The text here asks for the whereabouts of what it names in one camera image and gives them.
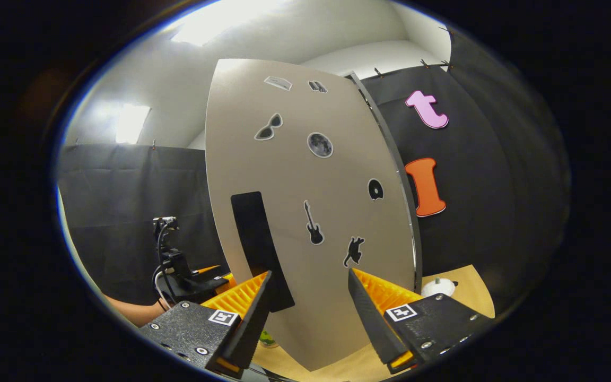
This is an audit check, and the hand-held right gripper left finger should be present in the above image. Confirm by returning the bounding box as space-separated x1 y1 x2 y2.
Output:
138 271 273 375

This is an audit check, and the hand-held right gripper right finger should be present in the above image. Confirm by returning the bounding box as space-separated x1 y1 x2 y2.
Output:
348 268 496 375

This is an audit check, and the black door handle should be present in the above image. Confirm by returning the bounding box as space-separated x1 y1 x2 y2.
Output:
230 191 295 312

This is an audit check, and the grey cabinet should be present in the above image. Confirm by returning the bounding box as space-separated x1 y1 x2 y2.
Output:
345 72 424 293

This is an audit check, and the beige cabinet door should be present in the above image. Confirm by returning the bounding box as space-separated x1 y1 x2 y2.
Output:
205 58 417 372

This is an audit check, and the small white round object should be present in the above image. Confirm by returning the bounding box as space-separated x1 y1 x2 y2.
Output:
421 277 457 298

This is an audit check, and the small ceiling light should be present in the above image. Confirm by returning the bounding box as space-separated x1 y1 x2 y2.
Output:
116 103 151 145

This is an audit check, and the black backdrop cloth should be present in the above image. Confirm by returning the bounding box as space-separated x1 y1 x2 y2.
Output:
56 27 571 314

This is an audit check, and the white cable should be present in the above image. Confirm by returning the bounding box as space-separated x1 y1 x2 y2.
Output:
154 268 171 309

